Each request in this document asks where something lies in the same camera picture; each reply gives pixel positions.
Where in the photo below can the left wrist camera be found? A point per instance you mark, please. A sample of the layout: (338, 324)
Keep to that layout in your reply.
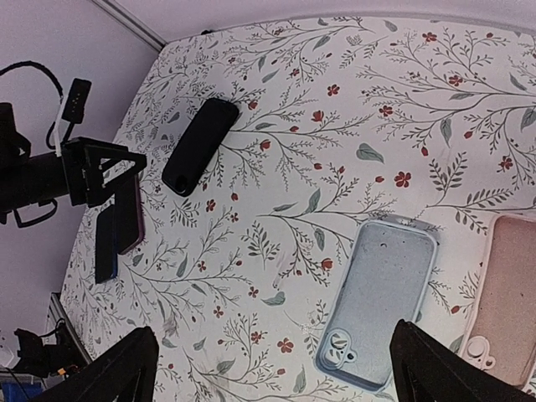
(72, 110)

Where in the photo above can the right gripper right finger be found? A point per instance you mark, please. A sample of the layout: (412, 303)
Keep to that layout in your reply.
(425, 370)

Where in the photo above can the floral patterned table mat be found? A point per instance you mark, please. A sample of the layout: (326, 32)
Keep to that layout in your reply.
(341, 120)

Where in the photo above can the black phone white case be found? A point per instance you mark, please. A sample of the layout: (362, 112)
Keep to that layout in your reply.
(105, 246)

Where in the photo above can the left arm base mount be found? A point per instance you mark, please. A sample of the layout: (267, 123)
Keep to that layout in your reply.
(51, 354)

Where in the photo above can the light blue phone case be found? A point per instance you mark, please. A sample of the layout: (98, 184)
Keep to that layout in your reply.
(384, 282)

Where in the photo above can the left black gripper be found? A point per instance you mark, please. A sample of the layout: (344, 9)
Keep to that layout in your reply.
(88, 171)

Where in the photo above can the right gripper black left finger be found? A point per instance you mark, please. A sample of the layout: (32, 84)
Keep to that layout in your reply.
(125, 372)

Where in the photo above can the pink phone case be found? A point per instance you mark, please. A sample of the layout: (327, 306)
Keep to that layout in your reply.
(500, 335)

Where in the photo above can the left aluminium frame post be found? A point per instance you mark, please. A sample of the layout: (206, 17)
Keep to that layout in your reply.
(131, 23)

